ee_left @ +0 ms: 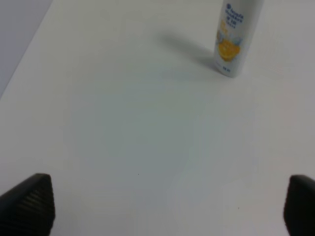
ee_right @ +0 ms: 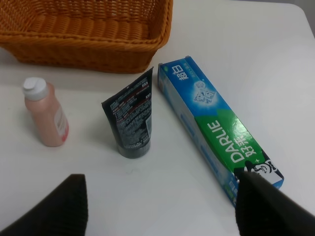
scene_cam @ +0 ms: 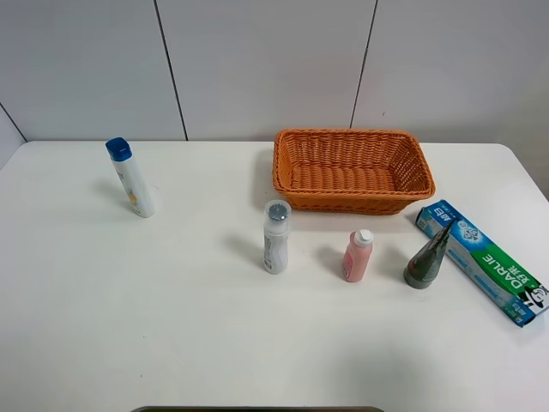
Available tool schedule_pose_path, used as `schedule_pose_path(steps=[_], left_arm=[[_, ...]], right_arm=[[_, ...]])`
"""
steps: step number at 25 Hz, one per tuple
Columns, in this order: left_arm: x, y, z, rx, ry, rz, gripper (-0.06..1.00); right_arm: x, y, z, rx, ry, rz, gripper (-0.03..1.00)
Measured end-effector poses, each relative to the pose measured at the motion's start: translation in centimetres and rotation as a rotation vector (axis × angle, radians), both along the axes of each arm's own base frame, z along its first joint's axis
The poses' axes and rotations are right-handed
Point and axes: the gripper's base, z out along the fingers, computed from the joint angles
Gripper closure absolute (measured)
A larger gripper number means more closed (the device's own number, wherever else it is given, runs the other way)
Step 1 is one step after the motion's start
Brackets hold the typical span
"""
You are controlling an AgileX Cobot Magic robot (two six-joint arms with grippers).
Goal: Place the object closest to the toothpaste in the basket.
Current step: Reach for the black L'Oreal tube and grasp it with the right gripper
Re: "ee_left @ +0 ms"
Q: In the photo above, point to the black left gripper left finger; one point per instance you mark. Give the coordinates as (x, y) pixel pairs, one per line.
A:
(28, 209)

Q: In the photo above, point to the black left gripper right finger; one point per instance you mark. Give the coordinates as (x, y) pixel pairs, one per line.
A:
(299, 207)

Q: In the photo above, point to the white orange-print bottle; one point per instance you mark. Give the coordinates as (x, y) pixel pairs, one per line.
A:
(236, 27)

